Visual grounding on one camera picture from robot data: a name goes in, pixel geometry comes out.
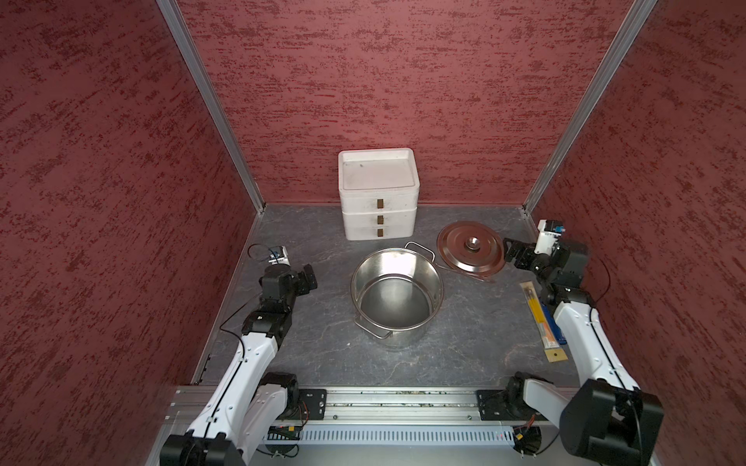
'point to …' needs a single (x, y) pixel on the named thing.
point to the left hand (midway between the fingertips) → (294, 275)
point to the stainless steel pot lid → (471, 248)
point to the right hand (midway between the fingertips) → (514, 245)
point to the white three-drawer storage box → (380, 189)
